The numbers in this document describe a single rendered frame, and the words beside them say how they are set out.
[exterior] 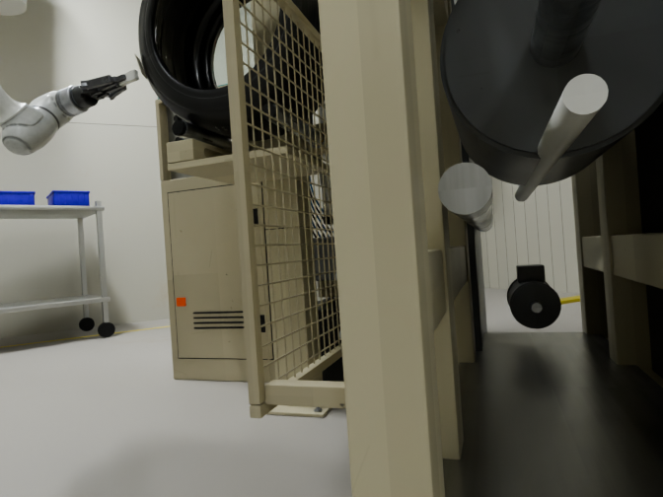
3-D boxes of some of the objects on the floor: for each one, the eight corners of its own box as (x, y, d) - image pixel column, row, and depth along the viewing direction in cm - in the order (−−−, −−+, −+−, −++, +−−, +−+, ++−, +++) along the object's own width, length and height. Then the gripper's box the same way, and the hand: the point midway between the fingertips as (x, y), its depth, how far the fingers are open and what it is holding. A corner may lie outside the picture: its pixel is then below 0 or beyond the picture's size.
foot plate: (283, 389, 182) (282, 384, 182) (348, 391, 173) (347, 386, 173) (249, 413, 156) (249, 406, 156) (323, 417, 147) (323, 410, 147)
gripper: (61, 80, 148) (118, 55, 140) (94, 93, 160) (149, 70, 152) (65, 103, 148) (122, 79, 140) (98, 113, 160) (153, 92, 152)
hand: (127, 78), depth 147 cm, fingers closed
